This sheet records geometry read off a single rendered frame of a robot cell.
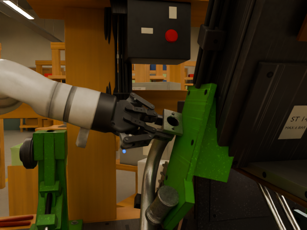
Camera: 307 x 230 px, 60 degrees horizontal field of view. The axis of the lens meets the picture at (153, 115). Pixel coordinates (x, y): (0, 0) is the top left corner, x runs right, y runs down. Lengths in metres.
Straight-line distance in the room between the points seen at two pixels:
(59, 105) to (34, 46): 10.98
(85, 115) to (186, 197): 0.22
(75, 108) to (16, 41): 11.29
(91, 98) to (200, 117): 0.20
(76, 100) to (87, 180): 0.38
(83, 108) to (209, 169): 0.25
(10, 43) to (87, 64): 11.06
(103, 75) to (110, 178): 0.30
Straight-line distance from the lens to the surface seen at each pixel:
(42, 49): 11.33
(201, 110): 0.46
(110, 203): 0.85
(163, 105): 0.90
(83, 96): 0.49
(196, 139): 0.45
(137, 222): 0.81
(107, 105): 0.49
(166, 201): 0.45
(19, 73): 0.51
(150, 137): 0.50
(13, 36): 11.83
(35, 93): 0.50
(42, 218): 0.65
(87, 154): 0.81
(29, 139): 0.67
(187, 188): 0.45
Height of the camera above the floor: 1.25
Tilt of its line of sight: 4 degrees down
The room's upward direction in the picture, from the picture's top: straight up
